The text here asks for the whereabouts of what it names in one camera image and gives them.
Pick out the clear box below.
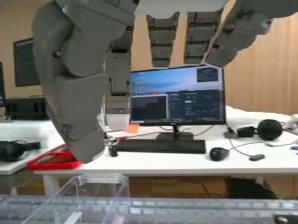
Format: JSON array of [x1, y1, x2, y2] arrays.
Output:
[[21, 174, 130, 224]]

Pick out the black computer mouse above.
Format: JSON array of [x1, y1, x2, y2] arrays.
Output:
[[209, 146, 231, 162]]

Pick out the white desk with keyboard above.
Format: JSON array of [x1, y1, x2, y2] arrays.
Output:
[[32, 123, 298, 208]]

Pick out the black headphones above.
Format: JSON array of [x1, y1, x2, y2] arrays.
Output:
[[0, 140, 42, 163], [235, 118, 286, 142]]

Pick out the computer monitor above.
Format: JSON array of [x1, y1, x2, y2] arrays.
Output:
[[128, 64, 227, 142]]

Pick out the white desk with headphones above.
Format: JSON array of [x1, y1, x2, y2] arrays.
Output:
[[0, 119, 66, 176]]

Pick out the black keyboard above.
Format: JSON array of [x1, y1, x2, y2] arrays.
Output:
[[114, 137, 207, 155]]

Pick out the red tray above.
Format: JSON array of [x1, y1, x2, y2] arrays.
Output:
[[25, 144, 84, 172]]

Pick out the black case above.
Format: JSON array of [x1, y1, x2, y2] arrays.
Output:
[[2, 95, 50, 121]]

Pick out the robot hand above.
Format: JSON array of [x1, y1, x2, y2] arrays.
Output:
[[30, 0, 298, 164]]

